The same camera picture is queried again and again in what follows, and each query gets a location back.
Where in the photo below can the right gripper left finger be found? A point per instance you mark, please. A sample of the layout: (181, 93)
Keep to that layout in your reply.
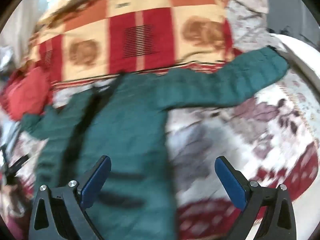
(60, 212)

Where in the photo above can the white maroon floral blanket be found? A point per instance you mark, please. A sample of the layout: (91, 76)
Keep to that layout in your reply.
(264, 137)

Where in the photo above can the red cream rose patterned quilt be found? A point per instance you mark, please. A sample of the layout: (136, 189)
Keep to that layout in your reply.
(79, 41)

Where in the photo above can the red heart shaped pillow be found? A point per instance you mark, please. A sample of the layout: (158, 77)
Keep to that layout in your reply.
(26, 93)

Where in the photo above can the green quilted puffer jacket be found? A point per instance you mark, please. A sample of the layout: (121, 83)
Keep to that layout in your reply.
(127, 123)

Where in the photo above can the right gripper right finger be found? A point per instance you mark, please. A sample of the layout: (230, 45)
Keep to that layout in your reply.
(278, 221)

